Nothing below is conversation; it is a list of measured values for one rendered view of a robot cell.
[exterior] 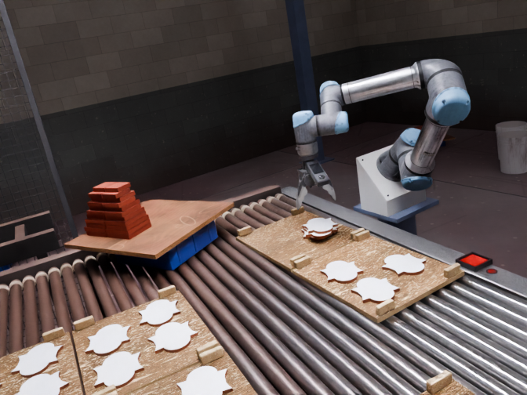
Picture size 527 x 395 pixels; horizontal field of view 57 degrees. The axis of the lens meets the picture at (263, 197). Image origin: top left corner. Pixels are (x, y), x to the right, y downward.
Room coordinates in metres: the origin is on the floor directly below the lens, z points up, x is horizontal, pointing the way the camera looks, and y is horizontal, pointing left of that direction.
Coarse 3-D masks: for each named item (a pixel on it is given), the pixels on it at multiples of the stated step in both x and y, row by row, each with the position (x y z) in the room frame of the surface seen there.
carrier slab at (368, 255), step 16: (368, 240) 1.58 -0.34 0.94; (336, 256) 1.50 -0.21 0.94; (352, 256) 1.47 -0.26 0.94; (368, 256) 1.45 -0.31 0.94; (384, 256) 1.43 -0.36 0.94; (416, 256) 1.40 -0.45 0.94; (304, 272) 1.43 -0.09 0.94; (368, 272) 1.35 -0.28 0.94; (384, 272) 1.33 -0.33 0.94; (432, 272) 1.28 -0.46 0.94; (320, 288) 1.32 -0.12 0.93; (336, 288) 1.29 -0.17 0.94; (352, 288) 1.27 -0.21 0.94; (400, 288) 1.22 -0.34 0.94; (416, 288) 1.21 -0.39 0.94; (432, 288) 1.20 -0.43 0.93; (352, 304) 1.19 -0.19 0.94; (368, 304) 1.17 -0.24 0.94; (400, 304) 1.14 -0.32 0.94
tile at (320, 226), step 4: (312, 220) 1.74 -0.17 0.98; (316, 220) 1.73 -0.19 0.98; (320, 220) 1.73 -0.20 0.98; (324, 220) 1.72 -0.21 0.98; (328, 220) 1.71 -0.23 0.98; (304, 224) 1.72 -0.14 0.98; (308, 224) 1.71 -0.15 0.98; (312, 224) 1.70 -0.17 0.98; (316, 224) 1.70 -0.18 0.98; (320, 224) 1.69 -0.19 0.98; (324, 224) 1.68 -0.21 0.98; (328, 224) 1.68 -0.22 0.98; (332, 224) 1.67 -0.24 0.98; (336, 224) 1.67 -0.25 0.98; (308, 228) 1.67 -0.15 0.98; (312, 228) 1.67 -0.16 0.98; (316, 228) 1.66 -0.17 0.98; (320, 228) 1.65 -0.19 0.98; (324, 228) 1.65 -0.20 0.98; (328, 228) 1.64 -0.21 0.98; (332, 228) 1.64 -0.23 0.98; (308, 232) 1.65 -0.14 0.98; (312, 232) 1.65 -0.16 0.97; (316, 232) 1.64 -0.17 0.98; (320, 232) 1.63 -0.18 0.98; (324, 232) 1.62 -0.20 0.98; (328, 232) 1.63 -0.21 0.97
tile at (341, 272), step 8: (328, 264) 1.43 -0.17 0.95; (336, 264) 1.42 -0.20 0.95; (344, 264) 1.41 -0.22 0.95; (352, 264) 1.40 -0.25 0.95; (320, 272) 1.40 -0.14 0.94; (328, 272) 1.37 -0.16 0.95; (336, 272) 1.36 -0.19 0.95; (344, 272) 1.36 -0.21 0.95; (352, 272) 1.35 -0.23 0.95; (360, 272) 1.35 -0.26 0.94; (328, 280) 1.33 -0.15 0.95; (336, 280) 1.32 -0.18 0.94; (344, 280) 1.31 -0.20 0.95; (352, 280) 1.31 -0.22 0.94
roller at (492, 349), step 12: (252, 216) 2.12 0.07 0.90; (264, 216) 2.05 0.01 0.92; (420, 312) 1.13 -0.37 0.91; (432, 312) 1.11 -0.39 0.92; (444, 324) 1.05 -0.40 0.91; (456, 324) 1.03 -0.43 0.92; (456, 336) 1.01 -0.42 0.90; (468, 336) 0.99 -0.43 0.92; (480, 336) 0.97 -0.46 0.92; (480, 348) 0.95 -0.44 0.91; (492, 348) 0.93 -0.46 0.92; (504, 348) 0.92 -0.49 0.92; (504, 360) 0.89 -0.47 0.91; (516, 360) 0.88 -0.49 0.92
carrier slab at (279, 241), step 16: (272, 224) 1.89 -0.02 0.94; (288, 224) 1.86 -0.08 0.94; (240, 240) 1.79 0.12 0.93; (256, 240) 1.76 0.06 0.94; (272, 240) 1.73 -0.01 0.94; (288, 240) 1.70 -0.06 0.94; (304, 240) 1.68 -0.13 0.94; (336, 240) 1.63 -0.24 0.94; (352, 240) 1.60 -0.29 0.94; (272, 256) 1.59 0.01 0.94; (288, 256) 1.56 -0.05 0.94; (320, 256) 1.53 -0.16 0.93
